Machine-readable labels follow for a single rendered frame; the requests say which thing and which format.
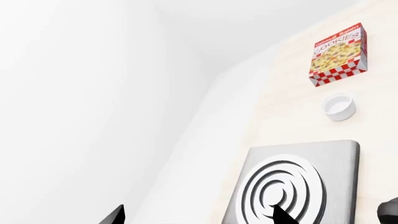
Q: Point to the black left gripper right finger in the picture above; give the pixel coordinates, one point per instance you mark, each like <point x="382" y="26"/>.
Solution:
<point x="282" y="216"/>

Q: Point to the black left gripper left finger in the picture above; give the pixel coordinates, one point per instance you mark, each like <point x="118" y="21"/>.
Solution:
<point x="115" y="217"/>

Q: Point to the silver flat stove burner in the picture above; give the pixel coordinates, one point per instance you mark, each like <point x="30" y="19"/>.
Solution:
<point x="292" y="182"/>

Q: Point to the black round object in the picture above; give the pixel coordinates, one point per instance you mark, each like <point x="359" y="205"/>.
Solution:
<point x="388" y="210"/>

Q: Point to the small white ramekin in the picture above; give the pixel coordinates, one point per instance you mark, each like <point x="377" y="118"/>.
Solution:
<point x="339" y="107"/>

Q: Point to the red checkered cookies box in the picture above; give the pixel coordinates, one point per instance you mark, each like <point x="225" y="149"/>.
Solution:
<point x="339" y="56"/>

